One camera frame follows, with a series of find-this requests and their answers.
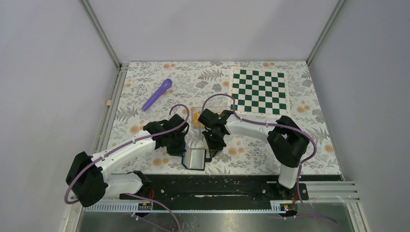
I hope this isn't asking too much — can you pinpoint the clear box of cards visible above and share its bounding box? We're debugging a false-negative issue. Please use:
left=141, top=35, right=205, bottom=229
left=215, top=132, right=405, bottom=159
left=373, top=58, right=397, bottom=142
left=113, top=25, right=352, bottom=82
left=190, top=105, right=231, bottom=130

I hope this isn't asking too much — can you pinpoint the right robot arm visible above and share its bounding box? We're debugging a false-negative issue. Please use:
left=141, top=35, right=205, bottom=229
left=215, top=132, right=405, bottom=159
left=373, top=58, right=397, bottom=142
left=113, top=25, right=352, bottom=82
left=198, top=109, right=310, bottom=199

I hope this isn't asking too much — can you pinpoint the green white chessboard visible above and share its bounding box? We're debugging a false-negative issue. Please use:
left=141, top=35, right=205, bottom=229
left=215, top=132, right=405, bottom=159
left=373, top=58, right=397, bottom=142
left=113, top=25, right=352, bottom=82
left=228, top=67, right=290, bottom=117

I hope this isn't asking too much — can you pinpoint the black leather card holder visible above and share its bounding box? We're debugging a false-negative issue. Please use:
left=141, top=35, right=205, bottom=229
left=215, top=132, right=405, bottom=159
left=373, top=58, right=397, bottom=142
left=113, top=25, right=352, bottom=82
left=182, top=147, right=212, bottom=171

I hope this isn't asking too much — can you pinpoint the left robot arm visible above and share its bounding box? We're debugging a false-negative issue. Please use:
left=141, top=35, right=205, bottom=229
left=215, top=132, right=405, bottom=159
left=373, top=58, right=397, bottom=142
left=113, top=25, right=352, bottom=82
left=64, top=114, right=189, bottom=207

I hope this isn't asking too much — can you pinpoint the white slotted cable duct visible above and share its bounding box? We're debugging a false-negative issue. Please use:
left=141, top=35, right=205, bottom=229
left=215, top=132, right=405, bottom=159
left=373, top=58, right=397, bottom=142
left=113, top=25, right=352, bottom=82
left=86, top=201, right=298, bottom=215

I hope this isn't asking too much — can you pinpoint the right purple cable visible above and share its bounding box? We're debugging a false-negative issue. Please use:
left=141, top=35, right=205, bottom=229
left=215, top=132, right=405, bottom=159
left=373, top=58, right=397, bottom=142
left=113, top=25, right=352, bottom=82
left=202, top=93, right=338, bottom=226

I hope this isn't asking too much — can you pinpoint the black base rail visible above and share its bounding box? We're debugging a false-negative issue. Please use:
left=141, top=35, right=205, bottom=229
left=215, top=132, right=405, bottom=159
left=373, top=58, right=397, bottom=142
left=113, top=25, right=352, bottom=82
left=136, top=173, right=309, bottom=211

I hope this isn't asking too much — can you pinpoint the purple toy microphone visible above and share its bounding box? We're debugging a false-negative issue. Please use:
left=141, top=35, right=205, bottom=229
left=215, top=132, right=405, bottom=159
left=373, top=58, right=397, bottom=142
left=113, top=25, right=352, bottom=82
left=141, top=78, right=173, bottom=112

